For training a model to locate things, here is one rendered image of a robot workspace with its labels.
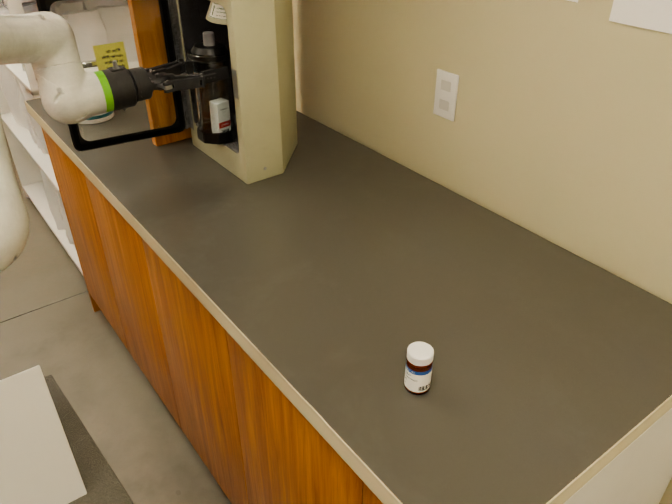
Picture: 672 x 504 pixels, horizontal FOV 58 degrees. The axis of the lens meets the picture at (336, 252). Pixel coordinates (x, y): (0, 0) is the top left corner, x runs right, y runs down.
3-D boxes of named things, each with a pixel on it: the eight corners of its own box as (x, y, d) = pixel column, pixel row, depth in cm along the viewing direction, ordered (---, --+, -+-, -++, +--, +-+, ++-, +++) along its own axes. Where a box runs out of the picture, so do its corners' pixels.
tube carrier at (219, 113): (226, 122, 167) (219, 43, 156) (245, 135, 160) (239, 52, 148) (189, 130, 162) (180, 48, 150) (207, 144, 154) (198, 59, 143)
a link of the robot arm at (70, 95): (47, 129, 139) (55, 128, 130) (27, 73, 135) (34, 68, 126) (108, 115, 145) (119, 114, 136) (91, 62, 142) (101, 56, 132)
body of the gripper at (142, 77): (134, 74, 137) (172, 66, 141) (121, 65, 143) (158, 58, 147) (140, 106, 141) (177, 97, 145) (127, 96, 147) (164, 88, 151)
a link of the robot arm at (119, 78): (105, 107, 145) (118, 119, 139) (93, 58, 139) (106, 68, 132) (129, 102, 148) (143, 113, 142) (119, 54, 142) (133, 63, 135)
